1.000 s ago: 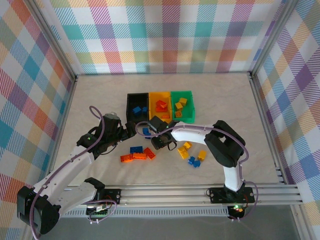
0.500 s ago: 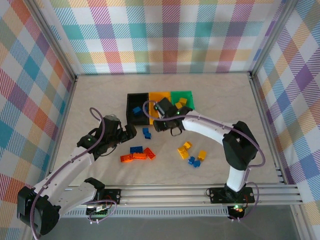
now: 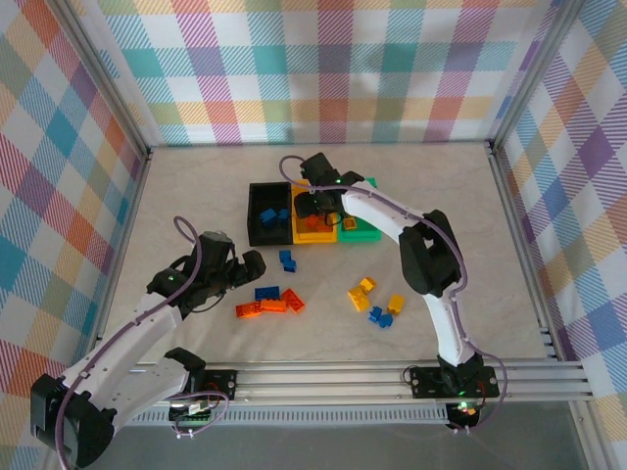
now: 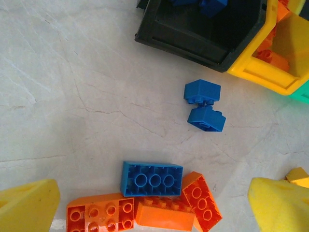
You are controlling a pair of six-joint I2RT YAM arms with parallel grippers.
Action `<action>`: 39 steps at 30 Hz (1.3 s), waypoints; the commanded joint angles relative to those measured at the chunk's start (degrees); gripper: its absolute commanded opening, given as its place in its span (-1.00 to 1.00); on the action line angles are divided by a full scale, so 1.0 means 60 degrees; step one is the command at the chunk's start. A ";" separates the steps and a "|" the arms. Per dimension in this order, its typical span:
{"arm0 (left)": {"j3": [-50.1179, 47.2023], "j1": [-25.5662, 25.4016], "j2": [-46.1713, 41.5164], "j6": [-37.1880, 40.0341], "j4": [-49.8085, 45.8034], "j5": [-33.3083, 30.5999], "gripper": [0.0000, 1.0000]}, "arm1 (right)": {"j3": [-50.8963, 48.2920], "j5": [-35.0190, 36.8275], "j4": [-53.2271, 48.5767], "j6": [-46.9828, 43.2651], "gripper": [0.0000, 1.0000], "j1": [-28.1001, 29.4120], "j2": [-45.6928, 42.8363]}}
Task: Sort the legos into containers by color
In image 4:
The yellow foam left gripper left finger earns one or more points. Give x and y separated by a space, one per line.
26 207

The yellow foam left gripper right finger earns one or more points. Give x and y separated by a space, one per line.
280 207

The long orange lego brick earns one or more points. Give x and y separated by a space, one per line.
205 205
164 217

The large blue lego brick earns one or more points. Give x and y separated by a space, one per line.
212 8

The yellow lego brick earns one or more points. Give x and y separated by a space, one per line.
299 176

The wide orange lego brick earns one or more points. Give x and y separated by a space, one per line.
99 205

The green plastic bin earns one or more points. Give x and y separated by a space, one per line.
303 95

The long blue lego brick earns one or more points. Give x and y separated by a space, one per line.
154 166

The yellow plastic bin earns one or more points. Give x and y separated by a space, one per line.
265 75

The black plastic bin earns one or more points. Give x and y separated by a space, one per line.
193 36

